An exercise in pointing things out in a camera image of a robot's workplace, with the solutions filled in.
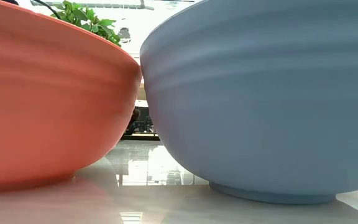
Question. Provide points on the large blue bowl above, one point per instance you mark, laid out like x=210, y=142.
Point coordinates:
x=259, y=102

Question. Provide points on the large red bowl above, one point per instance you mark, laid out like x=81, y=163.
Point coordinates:
x=48, y=102

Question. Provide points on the dark background equipment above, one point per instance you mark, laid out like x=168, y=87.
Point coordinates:
x=140, y=123

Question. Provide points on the black ceiling fixture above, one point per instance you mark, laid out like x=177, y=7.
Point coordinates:
x=124, y=34

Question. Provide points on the green leafy plant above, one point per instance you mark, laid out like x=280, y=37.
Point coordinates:
x=85, y=17

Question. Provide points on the black aluminium table frame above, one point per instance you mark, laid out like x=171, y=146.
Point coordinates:
x=141, y=137

